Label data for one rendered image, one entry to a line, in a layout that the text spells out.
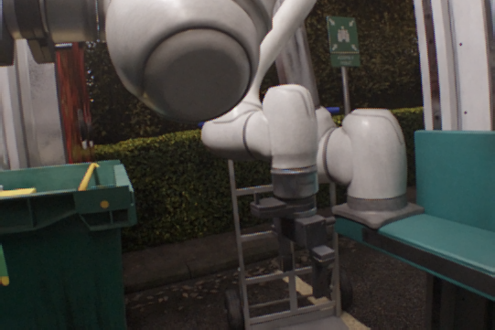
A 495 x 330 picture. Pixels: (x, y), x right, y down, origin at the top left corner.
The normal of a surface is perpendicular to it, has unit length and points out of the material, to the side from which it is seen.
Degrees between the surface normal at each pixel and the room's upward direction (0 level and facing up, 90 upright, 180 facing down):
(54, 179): 87
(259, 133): 85
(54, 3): 109
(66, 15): 127
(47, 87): 90
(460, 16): 90
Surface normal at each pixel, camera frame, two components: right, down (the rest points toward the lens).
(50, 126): 0.38, 0.05
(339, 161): -0.73, 0.15
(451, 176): -0.93, 0.13
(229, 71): 0.18, 0.69
